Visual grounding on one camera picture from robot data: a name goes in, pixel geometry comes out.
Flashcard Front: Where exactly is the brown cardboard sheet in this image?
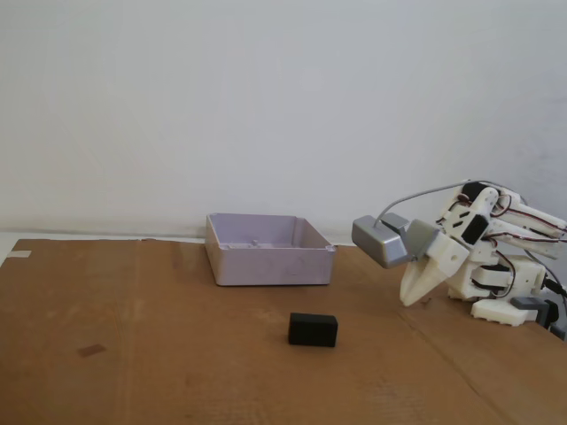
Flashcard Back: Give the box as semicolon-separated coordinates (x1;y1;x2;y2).
0;237;567;425

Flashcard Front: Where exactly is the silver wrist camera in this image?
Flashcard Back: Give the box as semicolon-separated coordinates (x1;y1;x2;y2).
352;215;411;270

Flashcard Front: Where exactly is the black rectangular block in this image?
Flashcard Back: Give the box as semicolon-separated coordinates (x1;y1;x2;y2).
287;312;340;349

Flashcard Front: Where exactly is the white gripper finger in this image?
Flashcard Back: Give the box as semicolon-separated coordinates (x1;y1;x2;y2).
404;259;449;306
399;259;427;305

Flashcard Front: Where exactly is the grey camera cable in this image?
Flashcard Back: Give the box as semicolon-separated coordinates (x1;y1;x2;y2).
374;179;473;227

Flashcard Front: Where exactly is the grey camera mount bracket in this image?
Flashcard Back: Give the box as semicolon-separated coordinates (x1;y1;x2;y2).
379;212;442;263

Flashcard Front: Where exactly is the pale grey plastic box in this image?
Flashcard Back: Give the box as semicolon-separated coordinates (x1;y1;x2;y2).
206;212;336;288

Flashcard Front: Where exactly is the black power cable plug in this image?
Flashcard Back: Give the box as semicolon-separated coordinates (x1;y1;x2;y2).
542;276;567;298

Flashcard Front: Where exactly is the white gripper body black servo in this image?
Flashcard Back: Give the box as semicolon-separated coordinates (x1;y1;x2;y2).
423;214;489;279

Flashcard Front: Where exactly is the grey table clamp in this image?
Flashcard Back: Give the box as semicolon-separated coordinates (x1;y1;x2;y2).
509;295;567;342

